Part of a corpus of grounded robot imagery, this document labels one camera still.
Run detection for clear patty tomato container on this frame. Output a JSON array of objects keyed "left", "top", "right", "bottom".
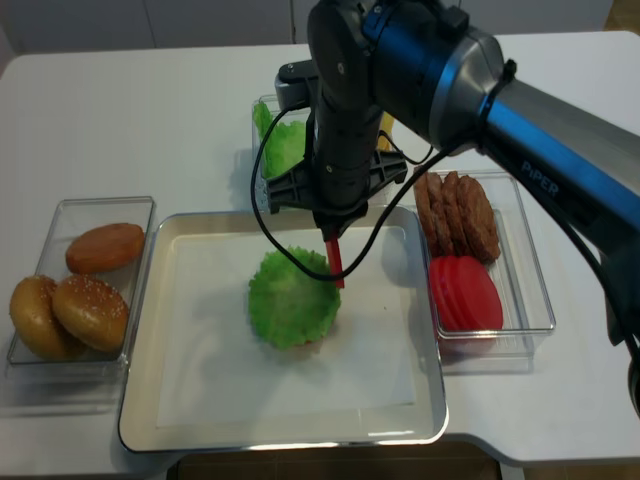
[{"left": 421, "top": 172, "right": 556, "bottom": 374}]

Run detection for sesame bun top left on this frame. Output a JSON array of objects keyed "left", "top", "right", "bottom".
[{"left": 9, "top": 275, "right": 86, "bottom": 361}]

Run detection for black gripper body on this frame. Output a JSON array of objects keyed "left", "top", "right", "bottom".
[{"left": 266, "top": 94, "right": 406, "bottom": 219}]

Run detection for green lettuce leaves in container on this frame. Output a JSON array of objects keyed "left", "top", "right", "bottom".
[{"left": 253, "top": 101, "right": 306, "bottom": 179}]

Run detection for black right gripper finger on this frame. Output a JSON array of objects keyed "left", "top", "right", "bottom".
[
  {"left": 316, "top": 221, "right": 338, "bottom": 243},
  {"left": 337, "top": 209, "right": 368, "bottom": 238}
]

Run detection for orange bun bottom half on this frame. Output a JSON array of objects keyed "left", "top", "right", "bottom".
[{"left": 65, "top": 223, "right": 145, "bottom": 274}]

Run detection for yellow cheese slices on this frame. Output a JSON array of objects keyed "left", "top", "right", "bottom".
[{"left": 377, "top": 112, "right": 395, "bottom": 151}]

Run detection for brown meat patties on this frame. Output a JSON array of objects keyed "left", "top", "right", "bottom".
[{"left": 413, "top": 171, "right": 501, "bottom": 264}]

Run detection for white metal-rimmed tray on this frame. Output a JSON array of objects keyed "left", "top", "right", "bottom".
[{"left": 118, "top": 207, "right": 449, "bottom": 453}]

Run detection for white paper tray liner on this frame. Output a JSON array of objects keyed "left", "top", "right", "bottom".
[{"left": 157, "top": 227, "right": 415, "bottom": 426}]

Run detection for clear plastic bun container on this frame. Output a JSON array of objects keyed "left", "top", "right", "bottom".
[{"left": 6, "top": 196, "right": 155, "bottom": 382}]

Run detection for red tomato slice stack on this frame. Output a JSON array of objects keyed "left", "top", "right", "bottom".
[{"left": 429, "top": 256, "right": 504, "bottom": 333}]

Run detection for clear lettuce cheese container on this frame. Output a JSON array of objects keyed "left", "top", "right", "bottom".
[{"left": 251, "top": 94, "right": 401, "bottom": 211}]

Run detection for black cable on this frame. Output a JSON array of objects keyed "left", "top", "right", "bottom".
[{"left": 251, "top": 107, "right": 451, "bottom": 281}]

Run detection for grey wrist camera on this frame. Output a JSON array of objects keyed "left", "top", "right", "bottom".
[{"left": 274, "top": 60, "right": 319, "bottom": 110}]

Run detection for sesame bun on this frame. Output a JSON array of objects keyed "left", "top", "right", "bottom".
[
  {"left": 9, "top": 275, "right": 86, "bottom": 361},
  {"left": 52, "top": 274, "right": 129, "bottom": 353}
]

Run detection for green lettuce leaf on bun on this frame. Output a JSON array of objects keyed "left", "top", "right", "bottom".
[{"left": 248, "top": 251, "right": 341, "bottom": 351}]

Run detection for sesame bun top right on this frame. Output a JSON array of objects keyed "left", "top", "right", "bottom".
[{"left": 52, "top": 274, "right": 129, "bottom": 353}]

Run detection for black blue robot arm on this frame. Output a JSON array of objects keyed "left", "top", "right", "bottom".
[{"left": 266, "top": 1, "right": 639, "bottom": 399}]

